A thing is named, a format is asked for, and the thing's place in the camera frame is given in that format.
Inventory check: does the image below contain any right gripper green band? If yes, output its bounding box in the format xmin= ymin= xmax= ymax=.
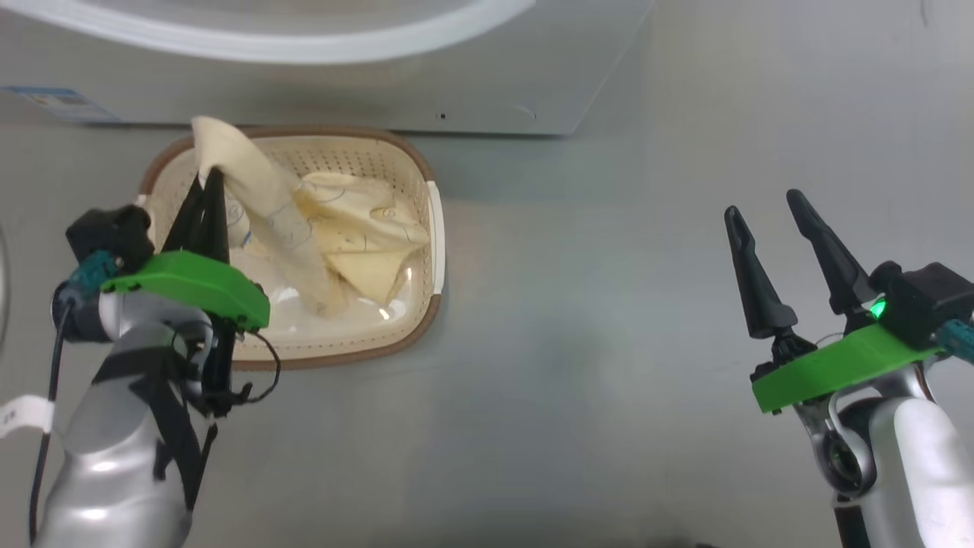
xmin=724 ymin=189 xmax=946 ymax=416

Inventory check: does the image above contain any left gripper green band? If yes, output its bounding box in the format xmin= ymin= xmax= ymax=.
xmin=101 ymin=167 xmax=272 ymax=330

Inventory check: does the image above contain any cream and blue patterned cloth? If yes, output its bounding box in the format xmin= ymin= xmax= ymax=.
xmin=190 ymin=116 xmax=431 ymax=317

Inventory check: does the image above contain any white front-load washing machine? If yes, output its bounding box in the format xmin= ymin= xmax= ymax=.
xmin=0 ymin=0 xmax=655 ymax=138

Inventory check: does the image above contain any blue energy label sticker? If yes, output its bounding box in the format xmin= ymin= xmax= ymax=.
xmin=0 ymin=86 xmax=123 ymax=125

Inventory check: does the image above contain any cream perforated laundry basket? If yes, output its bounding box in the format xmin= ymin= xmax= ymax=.
xmin=137 ymin=126 xmax=446 ymax=371

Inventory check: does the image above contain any teal camera cable connector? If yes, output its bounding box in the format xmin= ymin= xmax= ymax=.
xmin=71 ymin=253 xmax=120 ymax=299
xmin=937 ymin=320 xmax=974 ymax=365

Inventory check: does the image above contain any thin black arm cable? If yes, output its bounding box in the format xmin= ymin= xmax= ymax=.
xmin=27 ymin=297 xmax=71 ymax=546

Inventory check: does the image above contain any white cable tag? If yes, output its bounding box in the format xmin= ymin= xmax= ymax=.
xmin=0 ymin=394 xmax=56 ymax=439

